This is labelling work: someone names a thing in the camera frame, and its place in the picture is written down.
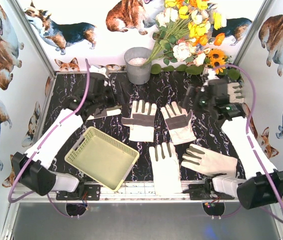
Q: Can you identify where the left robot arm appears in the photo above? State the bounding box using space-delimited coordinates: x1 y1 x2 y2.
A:
8 68 114 203

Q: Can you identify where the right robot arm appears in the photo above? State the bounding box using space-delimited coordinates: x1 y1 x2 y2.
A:
181 79 283 210

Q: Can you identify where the front centre white glove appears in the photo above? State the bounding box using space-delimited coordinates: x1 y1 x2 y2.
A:
149 142 183 196

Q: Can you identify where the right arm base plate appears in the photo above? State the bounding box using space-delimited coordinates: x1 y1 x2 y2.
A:
182 177 235 200

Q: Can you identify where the white green work glove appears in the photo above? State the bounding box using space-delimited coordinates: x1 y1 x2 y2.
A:
121 100 157 143

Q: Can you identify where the grey bucket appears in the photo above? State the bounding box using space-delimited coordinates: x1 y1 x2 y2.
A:
124 47 152 85

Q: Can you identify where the artificial flower bouquet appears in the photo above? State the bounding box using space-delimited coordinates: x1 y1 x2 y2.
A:
143 0 249 75

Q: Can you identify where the yellow-green storage basket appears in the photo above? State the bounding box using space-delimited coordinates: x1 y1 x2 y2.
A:
64 126 140 192

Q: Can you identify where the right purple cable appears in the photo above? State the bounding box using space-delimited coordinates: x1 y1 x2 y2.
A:
206 63 283 224

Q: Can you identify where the far left work glove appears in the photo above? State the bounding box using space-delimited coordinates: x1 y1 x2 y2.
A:
86 106 122 121

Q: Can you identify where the front right white glove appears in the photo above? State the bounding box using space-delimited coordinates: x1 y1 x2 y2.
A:
181 143 238 178

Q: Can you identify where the work glove with grey band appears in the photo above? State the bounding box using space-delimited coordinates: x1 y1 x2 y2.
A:
160 101 197 146

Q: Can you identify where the far right work glove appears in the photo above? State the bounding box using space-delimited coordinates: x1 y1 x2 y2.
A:
227 82 245 104

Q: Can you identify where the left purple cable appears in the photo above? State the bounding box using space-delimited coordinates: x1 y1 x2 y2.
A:
7 58 92 220

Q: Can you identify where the purple cable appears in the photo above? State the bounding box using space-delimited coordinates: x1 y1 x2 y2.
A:
7 58 92 220
206 63 283 224

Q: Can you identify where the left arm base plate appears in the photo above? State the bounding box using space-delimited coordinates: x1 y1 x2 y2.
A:
56 182 101 201

